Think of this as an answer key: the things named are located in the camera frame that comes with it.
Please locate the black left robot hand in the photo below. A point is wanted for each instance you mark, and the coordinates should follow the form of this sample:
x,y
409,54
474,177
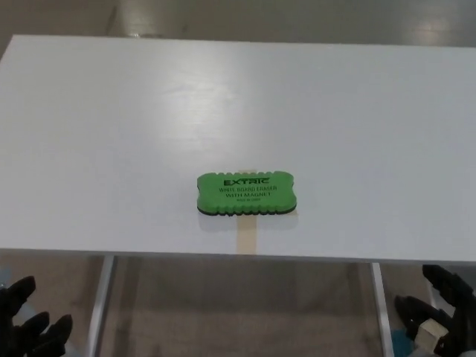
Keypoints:
x,y
20,334

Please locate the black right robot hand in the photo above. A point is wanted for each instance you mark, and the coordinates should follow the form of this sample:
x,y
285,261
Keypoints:
x,y
463,316

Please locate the green whiteboard eraser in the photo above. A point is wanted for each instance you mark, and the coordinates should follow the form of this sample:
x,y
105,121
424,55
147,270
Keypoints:
x,y
245,193

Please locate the small beige block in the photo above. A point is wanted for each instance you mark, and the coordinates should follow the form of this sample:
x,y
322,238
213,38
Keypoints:
x,y
433,334

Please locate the white table leg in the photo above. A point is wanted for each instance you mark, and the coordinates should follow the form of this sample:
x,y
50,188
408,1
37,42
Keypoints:
x,y
383,312
100,308
430,286

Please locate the long beige tape strip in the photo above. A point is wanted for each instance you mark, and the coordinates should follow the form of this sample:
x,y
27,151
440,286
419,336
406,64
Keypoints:
x,y
247,234

